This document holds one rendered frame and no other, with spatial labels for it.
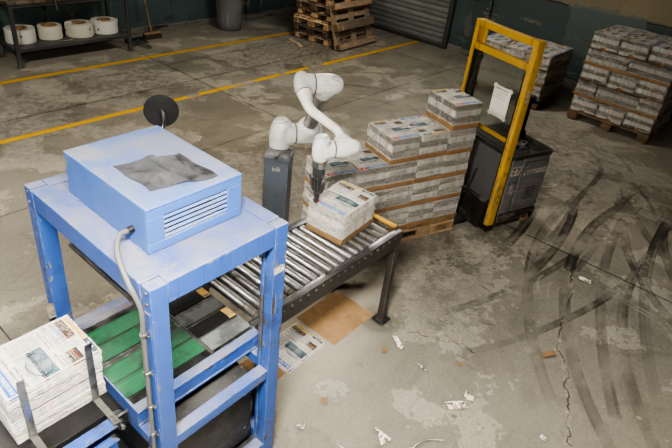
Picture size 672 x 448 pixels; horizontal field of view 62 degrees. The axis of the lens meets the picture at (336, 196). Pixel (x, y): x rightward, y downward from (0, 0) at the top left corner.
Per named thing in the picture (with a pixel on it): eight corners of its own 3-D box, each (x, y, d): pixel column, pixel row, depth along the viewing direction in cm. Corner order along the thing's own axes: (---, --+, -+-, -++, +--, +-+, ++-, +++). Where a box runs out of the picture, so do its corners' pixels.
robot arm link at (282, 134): (266, 141, 417) (268, 113, 406) (290, 140, 423) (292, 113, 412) (271, 150, 404) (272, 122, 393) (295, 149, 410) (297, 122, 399)
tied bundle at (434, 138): (392, 142, 495) (396, 117, 483) (419, 138, 509) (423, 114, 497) (418, 160, 467) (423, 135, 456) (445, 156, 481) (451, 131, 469)
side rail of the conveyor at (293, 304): (394, 241, 387) (397, 227, 381) (400, 245, 384) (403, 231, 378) (247, 338, 295) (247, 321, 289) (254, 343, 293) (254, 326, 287)
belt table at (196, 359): (184, 284, 323) (183, 271, 318) (260, 345, 289) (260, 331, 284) (65, 346, 275) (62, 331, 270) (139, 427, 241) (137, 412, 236)
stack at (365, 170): (298, 237, 497) (305, 154, 455) (405, 214, 551) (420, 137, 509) (318, 263, 469) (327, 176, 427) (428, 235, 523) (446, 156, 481)
